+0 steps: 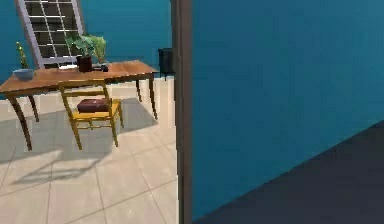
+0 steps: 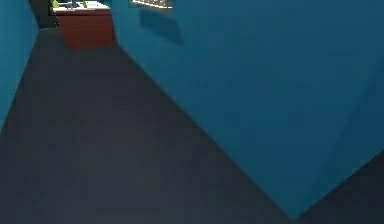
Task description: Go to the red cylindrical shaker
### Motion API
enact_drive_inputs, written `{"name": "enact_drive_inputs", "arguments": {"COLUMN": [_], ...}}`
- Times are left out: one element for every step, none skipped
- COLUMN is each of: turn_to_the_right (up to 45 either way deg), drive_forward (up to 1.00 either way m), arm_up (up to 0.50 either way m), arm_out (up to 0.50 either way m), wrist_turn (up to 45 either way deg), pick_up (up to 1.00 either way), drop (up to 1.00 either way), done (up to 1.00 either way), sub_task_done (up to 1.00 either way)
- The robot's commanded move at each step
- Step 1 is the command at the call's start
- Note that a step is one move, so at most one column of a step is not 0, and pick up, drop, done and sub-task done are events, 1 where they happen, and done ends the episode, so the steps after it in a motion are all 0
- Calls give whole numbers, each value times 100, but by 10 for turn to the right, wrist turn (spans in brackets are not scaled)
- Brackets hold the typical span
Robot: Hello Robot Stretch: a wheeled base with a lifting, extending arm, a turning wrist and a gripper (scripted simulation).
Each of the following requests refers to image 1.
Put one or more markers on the yellow wooden chair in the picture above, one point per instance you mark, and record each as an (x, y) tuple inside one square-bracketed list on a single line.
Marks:
[(95, 116)]

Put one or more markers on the small black object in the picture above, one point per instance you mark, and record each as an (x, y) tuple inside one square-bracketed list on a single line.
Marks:
[(104, 67)]

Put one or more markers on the dark red book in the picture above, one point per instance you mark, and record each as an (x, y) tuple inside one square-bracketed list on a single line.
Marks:
[(93, 105)]

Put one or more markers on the green plant in dark pot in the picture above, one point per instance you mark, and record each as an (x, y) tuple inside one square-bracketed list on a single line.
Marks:
[(86, 53)]

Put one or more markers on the white flat paper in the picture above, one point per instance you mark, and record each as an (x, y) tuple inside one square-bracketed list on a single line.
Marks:
[(68, 67)]

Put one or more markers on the brown wooden table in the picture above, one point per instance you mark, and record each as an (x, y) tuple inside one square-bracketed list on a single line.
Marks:
[(50, 77)]

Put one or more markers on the grey framed window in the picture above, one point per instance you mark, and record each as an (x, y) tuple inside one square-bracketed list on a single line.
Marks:
[(50, 30)]

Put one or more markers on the blue bowl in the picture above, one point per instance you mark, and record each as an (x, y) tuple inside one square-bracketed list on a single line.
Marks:
[(23, 73)]

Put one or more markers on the thin green yellow plant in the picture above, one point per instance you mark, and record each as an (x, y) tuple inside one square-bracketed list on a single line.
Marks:
[(22, 56)]

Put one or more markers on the dark brown door frame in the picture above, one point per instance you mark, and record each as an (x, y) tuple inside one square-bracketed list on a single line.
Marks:
[(183, 110)]

